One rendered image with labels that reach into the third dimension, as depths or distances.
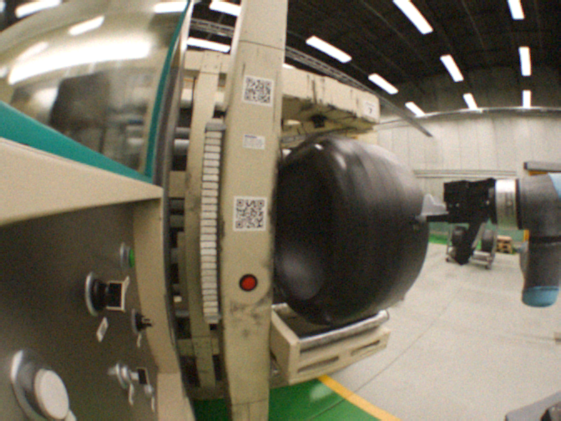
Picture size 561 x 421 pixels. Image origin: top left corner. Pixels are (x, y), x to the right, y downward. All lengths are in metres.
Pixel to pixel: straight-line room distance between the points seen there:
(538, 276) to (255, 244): 0.58
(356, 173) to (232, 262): 0.33
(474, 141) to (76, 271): 12.01
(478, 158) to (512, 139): 2.16
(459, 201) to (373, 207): 0.18
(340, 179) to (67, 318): 0.49
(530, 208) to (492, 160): 11.27
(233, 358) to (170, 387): 0.23
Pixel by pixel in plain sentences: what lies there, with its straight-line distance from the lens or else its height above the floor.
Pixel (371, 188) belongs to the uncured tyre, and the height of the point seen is 1.29.
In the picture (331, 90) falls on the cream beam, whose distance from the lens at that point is 1.04.
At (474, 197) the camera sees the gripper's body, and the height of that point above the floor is 1.28.
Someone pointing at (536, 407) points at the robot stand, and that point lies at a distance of 1.15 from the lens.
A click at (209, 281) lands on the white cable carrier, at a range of 0.56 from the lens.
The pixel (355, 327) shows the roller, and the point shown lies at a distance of 0.70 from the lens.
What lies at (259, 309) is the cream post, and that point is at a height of 0.99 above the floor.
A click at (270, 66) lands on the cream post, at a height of 1.59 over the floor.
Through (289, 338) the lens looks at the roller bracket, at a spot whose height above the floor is 0.95.
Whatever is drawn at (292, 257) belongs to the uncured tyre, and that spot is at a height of 1.03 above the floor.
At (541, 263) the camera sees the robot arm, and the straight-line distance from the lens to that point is 0.44.
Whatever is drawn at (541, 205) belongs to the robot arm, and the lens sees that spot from 0.43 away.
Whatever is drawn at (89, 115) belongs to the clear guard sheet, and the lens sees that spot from 0.15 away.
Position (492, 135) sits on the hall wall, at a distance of 11.95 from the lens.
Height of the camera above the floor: 1.26
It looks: 3 degrees down
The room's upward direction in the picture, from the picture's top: 3 degrees clockwise
